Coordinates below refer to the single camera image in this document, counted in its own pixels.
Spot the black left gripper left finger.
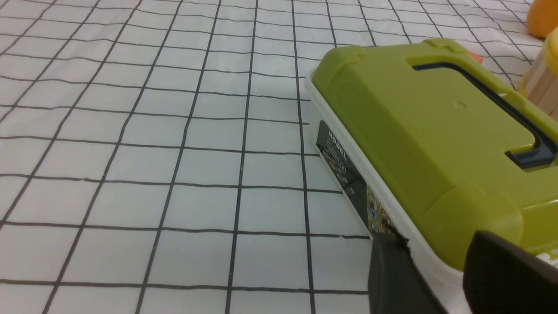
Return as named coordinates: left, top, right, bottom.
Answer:
left=368, top=233, right=447, bottom=314

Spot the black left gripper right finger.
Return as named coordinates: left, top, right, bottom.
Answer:
left=463, top=231, right=558, bottom=314

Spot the orange toy fruit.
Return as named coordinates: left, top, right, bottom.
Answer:
left=527, top=0, right=558, bottom=38

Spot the green lidded storage box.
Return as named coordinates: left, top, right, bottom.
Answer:
left=305, top=38, right=557, bottom=287

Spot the white grid tablecloth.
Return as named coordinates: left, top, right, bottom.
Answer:
left=0, top=0, right=541, bottom=314

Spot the yellow bamboo steamer lid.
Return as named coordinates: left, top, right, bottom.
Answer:
left=518, top=28, right=558, bottom=121

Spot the orange cube block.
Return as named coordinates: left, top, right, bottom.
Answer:
left=468, top=51, right=484, bottom=64

